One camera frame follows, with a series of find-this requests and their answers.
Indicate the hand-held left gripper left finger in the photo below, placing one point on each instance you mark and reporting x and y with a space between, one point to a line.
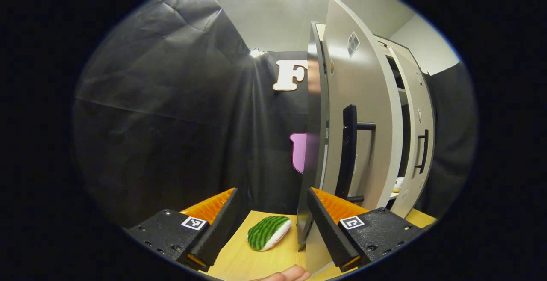
220 229

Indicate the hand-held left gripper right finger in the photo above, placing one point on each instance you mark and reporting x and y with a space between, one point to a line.
329 229

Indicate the grey white shoe cabinet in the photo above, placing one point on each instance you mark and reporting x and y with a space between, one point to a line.
314 178

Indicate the white canvas shoe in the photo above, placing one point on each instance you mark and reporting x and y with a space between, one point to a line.
398 183

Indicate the grey cabinet door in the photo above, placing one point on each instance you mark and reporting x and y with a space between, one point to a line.
421 101
363 80

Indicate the watermelon slice plush toy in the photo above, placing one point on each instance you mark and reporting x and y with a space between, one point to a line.
267 232

